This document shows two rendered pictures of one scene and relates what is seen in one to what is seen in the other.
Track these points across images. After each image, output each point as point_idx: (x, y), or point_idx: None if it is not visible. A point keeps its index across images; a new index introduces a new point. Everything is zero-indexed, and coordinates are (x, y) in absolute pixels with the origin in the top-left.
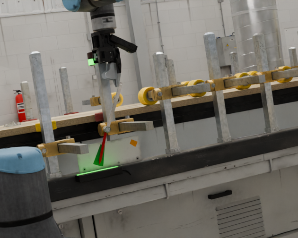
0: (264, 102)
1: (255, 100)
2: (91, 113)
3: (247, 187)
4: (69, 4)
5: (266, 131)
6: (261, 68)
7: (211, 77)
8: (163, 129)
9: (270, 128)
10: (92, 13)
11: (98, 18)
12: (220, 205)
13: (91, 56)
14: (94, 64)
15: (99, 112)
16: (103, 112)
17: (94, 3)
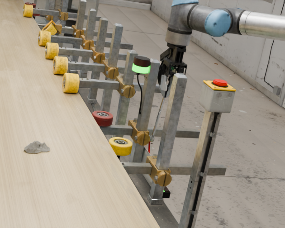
0: (95, 78)
1: None
2: (5, 103)
3: None
4: (220, 30)
5: (90, 102)
6: (102, 49)
7: (113, 64)
8: (118, 122)
9: (97, 100)
10: (188, 29)
11: (190, 35)
12: None
13: (148, 65)
14: (147, 73)
15: (98, 115)
16: (143, 121)
17: (227, 32)
